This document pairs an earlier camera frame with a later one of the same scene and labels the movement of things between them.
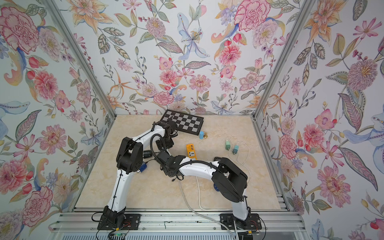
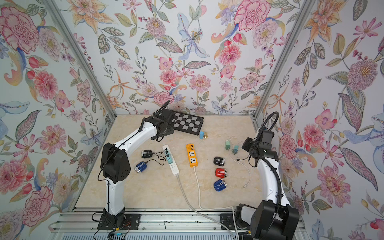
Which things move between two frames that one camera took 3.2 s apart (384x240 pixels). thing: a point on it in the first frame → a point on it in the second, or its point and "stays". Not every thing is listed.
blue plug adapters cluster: (142, 167) stays
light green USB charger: (227, 145) stays
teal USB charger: (235, 149) stays
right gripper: (166, 171) → (249, 141)
